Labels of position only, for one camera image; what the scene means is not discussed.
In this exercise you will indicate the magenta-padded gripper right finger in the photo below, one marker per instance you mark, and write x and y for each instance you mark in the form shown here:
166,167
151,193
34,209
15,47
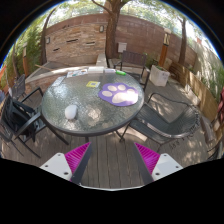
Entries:
148,156

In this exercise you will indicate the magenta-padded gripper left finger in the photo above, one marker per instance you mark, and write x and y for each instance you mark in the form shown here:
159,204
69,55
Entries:
77,156

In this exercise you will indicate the white computer mouse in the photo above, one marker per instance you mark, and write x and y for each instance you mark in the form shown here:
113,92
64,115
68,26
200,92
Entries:
70,111

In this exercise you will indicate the black mesh round-back armchair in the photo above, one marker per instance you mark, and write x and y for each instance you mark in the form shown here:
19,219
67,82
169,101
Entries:
166,123

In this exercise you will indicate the dark metal chair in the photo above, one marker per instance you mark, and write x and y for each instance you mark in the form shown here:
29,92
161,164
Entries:
213,140

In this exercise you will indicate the black metal armchair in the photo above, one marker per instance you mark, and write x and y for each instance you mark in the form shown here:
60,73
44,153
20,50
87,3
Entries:
15,116

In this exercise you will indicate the yellow square card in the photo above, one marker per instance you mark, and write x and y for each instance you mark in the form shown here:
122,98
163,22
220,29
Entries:
93,84

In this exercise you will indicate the pale printed leaflet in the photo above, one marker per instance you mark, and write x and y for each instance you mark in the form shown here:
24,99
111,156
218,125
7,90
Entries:
58,81

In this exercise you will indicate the white square planter box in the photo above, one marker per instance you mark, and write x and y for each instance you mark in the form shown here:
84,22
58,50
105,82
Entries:
159,76

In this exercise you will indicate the colourful printed magazine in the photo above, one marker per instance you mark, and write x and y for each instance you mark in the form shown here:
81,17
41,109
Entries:
77,73

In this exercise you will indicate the white closed book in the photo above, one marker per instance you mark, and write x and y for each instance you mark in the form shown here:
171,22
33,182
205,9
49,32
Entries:
96,70

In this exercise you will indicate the stone raised planter bed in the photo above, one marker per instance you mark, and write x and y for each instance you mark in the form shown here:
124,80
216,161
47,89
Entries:
60,66

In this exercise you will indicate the thin white-blue book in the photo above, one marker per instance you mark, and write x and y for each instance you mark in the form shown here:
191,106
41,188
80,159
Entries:
109,70

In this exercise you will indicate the dark slatted armchair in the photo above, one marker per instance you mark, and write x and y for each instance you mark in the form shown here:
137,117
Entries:
133,59

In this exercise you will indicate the thin leaning tree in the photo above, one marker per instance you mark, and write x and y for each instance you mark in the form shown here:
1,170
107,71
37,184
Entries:
43,43

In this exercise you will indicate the slim straight tree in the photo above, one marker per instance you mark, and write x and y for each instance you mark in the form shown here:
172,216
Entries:
182,43

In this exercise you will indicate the thick forked tree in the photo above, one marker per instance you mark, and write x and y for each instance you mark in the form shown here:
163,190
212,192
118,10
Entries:
112,30

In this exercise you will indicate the wooden garden lamp post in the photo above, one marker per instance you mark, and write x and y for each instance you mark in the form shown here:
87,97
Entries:
163,50

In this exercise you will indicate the slim wooden lamp post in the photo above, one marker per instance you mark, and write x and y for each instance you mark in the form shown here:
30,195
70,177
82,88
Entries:
25,61

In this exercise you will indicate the white wall box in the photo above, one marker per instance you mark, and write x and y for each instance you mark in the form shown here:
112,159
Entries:
122,47

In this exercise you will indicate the wall lamp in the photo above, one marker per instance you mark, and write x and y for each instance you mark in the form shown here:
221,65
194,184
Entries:
47,40
101,28

